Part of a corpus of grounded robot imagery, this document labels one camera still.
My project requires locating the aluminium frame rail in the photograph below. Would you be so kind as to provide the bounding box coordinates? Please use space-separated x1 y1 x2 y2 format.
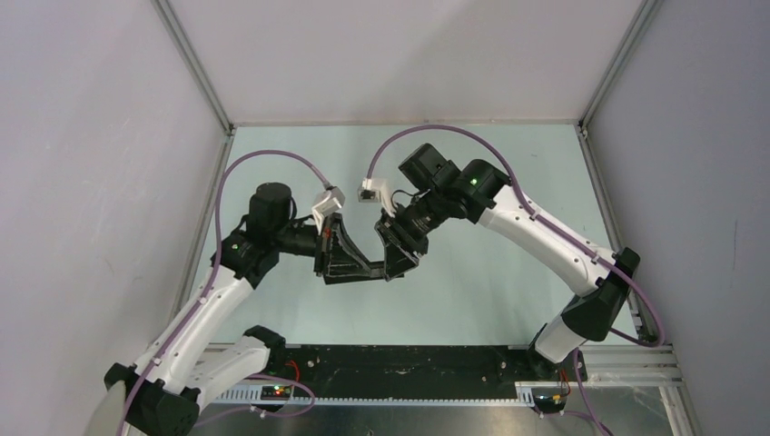
134 342 684 411

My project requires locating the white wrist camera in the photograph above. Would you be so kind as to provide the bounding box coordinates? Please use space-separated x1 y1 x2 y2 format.
311 186 346 228
357 178 396 217

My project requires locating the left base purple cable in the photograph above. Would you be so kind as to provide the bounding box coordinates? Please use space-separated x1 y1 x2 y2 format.
192 372 317 430

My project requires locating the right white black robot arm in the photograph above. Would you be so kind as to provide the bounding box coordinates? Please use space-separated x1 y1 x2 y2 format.
359 144 639 380

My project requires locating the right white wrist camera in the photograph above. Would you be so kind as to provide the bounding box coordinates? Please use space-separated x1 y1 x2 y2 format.
357 178 396 217

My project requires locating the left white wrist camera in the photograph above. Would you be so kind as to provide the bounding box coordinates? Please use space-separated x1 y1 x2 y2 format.
311 186 346 228

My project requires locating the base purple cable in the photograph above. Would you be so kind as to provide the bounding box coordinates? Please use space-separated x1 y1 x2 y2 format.
541 349 608 436
192 372 317 430

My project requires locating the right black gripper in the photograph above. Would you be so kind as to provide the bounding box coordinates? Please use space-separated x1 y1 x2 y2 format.
375 187 449 282

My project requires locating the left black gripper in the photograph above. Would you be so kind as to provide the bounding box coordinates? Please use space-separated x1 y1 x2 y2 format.
273 212 371 277

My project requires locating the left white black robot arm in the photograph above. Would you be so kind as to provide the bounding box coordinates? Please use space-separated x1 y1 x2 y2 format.
104 183 386 435

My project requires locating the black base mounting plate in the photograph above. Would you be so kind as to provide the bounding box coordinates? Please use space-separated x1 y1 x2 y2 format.
268 345 558 401

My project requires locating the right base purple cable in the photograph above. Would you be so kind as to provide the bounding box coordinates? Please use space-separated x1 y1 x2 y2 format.
541 349 608 436

